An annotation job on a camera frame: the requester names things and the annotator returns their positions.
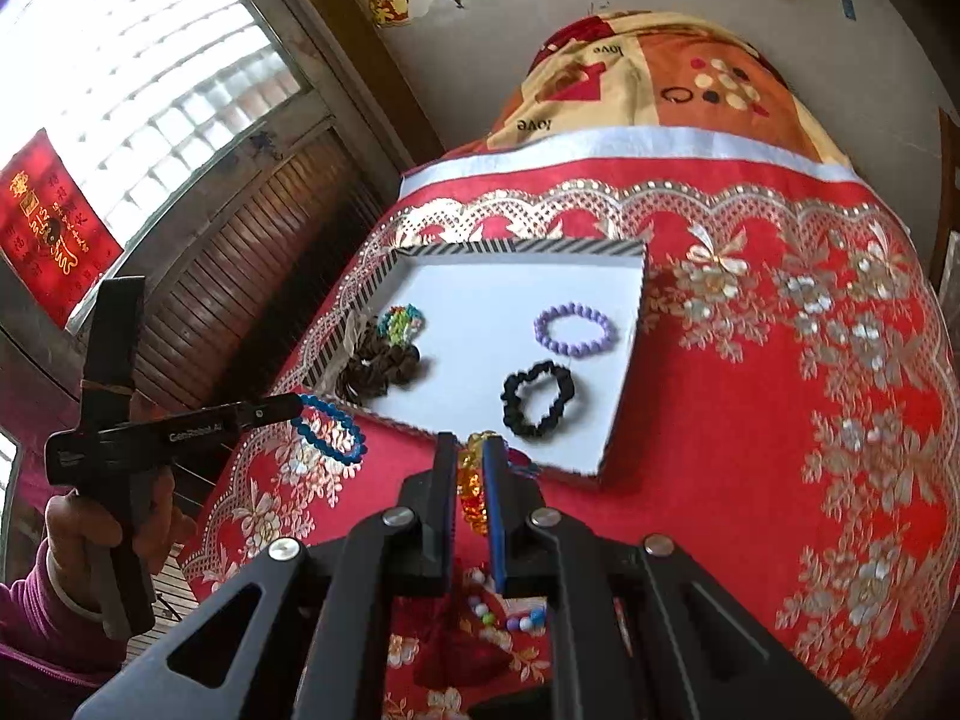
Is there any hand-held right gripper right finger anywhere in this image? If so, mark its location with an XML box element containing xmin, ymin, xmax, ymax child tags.
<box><xmin>482</xmin><ymin>436</ymin><xmax>856</xmax><ymax>720</ymax></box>

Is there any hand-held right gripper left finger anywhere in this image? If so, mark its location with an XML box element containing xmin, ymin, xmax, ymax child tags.
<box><xmin>71</xmin><ymin>431</ymin><xmax>460</xmax><ymax>720</ymax></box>

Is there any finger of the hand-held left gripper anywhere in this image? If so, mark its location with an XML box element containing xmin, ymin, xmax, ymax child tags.
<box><xmin>229</xmin><ymin>392</ymin><xmax>305</xmax><ymax>432</ymax></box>

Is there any blue bead bracelet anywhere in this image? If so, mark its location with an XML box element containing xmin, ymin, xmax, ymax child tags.
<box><xmin>295</xmin><ymin>392</ymin><xmax>368</xmax><ymax>466</ymax></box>

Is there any orange bead bracelet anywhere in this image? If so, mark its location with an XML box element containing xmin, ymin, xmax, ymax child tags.
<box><xmin>456</xmin><ymin>431</ymin><xmax>488</xmax><ymax>537</ymax></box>

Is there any striped white box lid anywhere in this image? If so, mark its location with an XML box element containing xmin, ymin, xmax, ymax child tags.
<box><xmin>296</xmin><ymin>236</ymin><xmax>650</xmax><ymax>485</ymax></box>

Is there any person's left forearm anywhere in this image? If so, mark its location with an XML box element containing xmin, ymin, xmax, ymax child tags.
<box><xmin>0</xmin><ymin>540</ymin><xmax>128</xmax><ymax>720</ymax></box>

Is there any person's left hand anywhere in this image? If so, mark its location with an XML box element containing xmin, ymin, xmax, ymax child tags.
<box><xmin>43</xmin><ymin>461</ymin><xmax>181</xmax><ymax>593</ymax></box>

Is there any wooden door with window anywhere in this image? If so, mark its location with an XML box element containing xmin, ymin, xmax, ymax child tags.
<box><xmin>0</xmin><ymin>0</ymin><xmax>443</xmax><ymax>511</ymax></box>

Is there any pale wrist bangle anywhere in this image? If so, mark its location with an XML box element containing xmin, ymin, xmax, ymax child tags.
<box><xmin>45</xmin><ymin>540</ymin><xmax>106</xmax><ymax>623</ymax></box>

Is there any red paper poster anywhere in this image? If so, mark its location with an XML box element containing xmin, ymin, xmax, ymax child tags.
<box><xmin>0</xmin><ymin>127</ymin><xmax>125</xmax><ymax>327</ymax></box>

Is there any red floral tablecloth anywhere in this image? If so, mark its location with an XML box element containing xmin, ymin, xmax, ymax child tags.
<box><xmin>180</xmin><ymin>157</ymin><xmax>960</xmax><ymax>720</ymax></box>

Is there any printed blanket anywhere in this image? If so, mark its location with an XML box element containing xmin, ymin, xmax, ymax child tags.
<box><xmin>442</xmin><ymin>7</ymin><xmax>856</xmax><ymax>181</ymax></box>

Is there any wooden chair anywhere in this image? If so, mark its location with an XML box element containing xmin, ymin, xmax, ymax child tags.
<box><xmin>930</xmin><ymin>105</ymin><xmax>960</xmax><ymax>301</ymax></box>

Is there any colourful pompom hair tie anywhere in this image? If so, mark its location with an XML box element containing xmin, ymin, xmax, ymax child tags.
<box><xmin>465</xmin><ymin>570</ymin><xmax>548</xmax><ymax>635</ymax></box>

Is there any brown bead bracelet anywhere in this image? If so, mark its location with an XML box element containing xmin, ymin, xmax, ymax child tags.
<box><xmin>337</xmin><ymin>334</ymin><xmax>425</xmax><ymax>400</ymax></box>

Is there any black bead bracelet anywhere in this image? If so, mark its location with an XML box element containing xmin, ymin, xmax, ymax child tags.
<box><xmin>501</xmin><ymin>361</ymin><xmax>577</xmax><ymax>440</ymax></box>

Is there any multicolour bead bracelet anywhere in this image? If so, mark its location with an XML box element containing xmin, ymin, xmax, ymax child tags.
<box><xmin>377</xmin><ymin>304</ymin><xmax>425</xmax><ymax>350</ymax></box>

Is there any purple bead bracelet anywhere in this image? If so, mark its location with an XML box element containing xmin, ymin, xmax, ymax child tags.
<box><xmin>534</xmin><ymin>302</ymin><xmax>616</xmax><ymax>357</ymax></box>

